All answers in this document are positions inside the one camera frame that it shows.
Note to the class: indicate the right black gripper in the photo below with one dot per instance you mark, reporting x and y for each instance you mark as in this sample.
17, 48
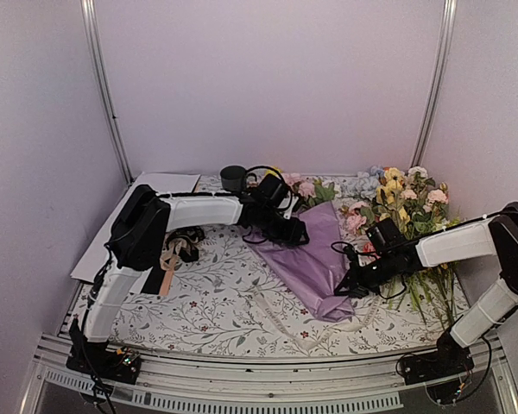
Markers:
348, 281

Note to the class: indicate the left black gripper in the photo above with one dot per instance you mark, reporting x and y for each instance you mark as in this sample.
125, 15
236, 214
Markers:
292, 234

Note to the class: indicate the pink wrapping paper sheet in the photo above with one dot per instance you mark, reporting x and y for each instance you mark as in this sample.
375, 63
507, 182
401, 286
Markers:
312, 271

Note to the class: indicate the white printed ribbon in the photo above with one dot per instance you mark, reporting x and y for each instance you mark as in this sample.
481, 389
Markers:
307, 334

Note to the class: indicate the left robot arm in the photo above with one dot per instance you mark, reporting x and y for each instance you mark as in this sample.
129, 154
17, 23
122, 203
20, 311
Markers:
138, 233

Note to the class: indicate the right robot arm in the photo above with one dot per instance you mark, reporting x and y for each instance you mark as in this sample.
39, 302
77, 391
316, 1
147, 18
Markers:
485, 246

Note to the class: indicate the pile of fake flowers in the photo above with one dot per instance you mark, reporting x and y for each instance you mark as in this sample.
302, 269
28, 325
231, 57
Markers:
417, 206

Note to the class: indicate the dark grey mug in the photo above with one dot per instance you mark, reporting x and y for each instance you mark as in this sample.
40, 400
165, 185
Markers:
233, 178

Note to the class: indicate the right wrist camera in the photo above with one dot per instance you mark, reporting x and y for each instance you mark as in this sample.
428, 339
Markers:
350, 252

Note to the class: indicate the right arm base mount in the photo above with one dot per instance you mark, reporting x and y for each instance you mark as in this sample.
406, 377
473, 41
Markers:
446, 360

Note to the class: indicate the front aluminium rail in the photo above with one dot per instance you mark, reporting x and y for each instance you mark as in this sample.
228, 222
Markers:
172, 382

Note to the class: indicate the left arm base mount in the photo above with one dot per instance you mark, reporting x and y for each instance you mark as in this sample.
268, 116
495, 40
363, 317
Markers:
96, 359

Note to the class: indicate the right aluminium frame post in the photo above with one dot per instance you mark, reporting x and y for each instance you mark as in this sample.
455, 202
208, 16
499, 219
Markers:
444, 46

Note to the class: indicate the aluminium frame post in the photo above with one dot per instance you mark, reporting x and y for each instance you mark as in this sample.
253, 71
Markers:
90, 22
444, 46

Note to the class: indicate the left aluminium frame post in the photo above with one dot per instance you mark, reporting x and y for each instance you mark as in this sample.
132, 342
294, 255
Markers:
90, 22

